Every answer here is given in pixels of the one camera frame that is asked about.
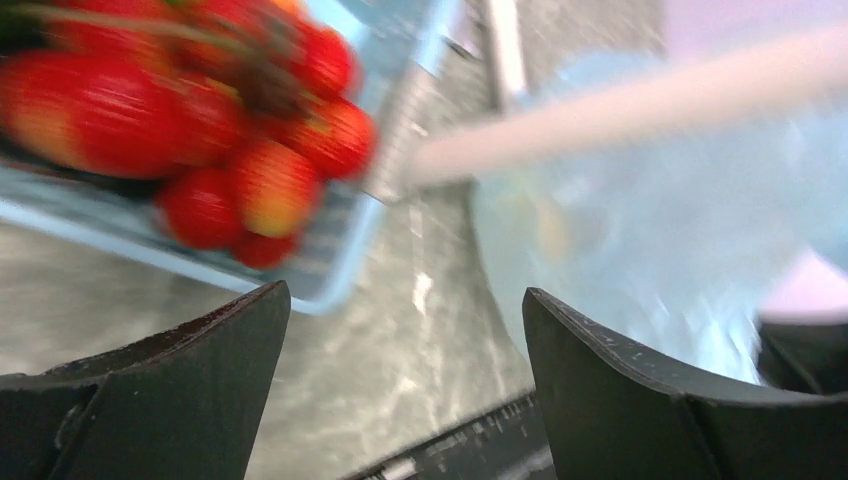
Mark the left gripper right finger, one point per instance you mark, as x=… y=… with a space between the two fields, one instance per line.
x=614 y=408

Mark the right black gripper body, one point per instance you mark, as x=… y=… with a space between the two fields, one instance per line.
x=806 y=358

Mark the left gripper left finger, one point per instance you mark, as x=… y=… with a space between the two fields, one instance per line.
x=184 y=403

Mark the light blue plastic bag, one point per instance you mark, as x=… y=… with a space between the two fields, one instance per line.
x=672 y=242

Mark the red fake fruit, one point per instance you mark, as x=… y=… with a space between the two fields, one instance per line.
x=236 y=114

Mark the light blue plastic basket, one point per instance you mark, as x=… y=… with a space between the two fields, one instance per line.
x=401 y=46

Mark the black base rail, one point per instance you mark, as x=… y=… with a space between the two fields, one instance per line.
x=506 y=442

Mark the white pvc pipe frame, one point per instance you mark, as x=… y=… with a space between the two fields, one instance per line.
x=732 y=61

